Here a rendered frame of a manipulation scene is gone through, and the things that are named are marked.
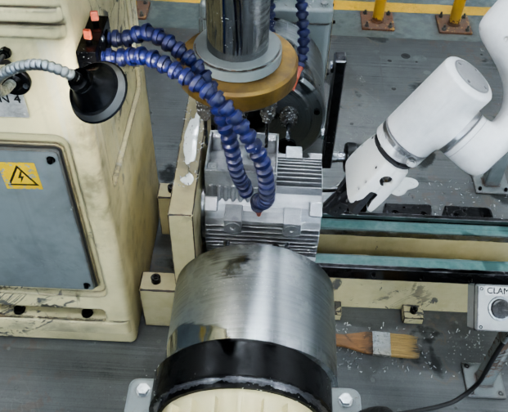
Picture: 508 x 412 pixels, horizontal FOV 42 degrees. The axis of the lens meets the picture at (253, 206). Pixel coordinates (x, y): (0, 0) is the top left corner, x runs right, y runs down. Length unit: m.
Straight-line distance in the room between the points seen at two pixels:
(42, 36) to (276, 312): 0.45
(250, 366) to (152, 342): 0.69
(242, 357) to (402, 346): 0.72
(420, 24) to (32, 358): 2.88
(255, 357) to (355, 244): 0.76
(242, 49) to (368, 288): 0.57
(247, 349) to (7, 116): 0.46
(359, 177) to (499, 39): 0.28
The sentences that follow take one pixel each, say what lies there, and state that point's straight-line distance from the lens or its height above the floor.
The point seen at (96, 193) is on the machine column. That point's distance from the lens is 0.97.
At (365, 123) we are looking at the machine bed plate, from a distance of 1.74.
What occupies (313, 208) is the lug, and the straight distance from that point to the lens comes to 1.12.
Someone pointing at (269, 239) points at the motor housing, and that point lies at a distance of 1.14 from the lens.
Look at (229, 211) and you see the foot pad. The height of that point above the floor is 1.07.
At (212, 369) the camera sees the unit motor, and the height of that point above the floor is 1.36.
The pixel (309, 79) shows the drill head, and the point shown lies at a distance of 1.31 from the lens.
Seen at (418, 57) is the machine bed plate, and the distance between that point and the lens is 2.01.
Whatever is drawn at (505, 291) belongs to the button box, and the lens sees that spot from 1.09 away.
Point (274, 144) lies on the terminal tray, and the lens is 1.15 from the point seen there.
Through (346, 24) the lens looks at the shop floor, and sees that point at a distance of 3.62.
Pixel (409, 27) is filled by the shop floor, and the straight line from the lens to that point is 3.67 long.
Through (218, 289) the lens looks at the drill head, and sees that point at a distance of 0.92.
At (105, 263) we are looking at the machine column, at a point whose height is 1.05.
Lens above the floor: 1.91
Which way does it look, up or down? 48 degrees down
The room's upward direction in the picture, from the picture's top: 2 degrees clockwise
